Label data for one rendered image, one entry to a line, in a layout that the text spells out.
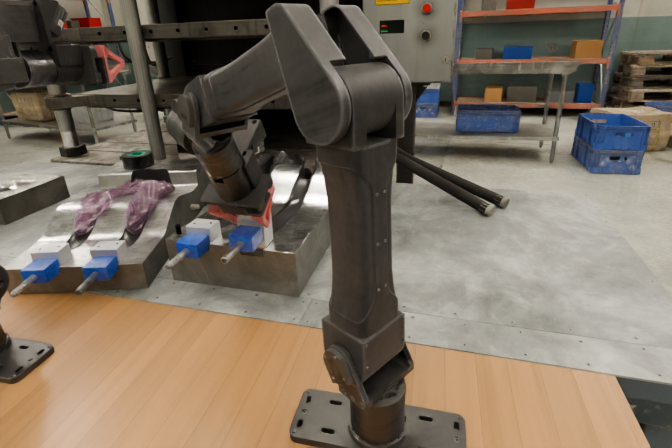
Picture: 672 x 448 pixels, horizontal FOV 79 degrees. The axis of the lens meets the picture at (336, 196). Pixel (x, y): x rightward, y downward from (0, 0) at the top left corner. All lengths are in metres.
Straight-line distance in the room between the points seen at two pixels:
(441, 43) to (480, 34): 5.85
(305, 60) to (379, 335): 0.27
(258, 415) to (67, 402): 0.26
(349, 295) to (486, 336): 0.33
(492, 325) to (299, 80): 0.51
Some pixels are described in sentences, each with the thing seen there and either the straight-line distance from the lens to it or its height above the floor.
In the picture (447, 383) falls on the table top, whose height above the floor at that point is 0.80.
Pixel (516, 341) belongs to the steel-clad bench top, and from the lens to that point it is 0.70.
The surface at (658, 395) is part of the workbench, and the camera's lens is 0.74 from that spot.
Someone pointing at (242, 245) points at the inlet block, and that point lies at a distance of 0.70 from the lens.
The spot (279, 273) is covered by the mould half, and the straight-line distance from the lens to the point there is 0.75.
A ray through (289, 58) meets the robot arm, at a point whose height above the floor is 1.22.
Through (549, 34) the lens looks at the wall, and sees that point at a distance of 7.34.
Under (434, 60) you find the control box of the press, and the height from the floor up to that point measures 1.14.
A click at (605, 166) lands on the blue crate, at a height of 0.07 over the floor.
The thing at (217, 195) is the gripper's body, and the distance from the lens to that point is 0.67.
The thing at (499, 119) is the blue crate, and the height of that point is 0.39.
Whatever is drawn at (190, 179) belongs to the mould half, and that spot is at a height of 0.89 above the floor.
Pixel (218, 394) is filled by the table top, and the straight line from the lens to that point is 0.62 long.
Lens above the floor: 1.24
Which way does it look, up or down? 22 degrees down
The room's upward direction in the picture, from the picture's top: 2 degrees counter-clockwise
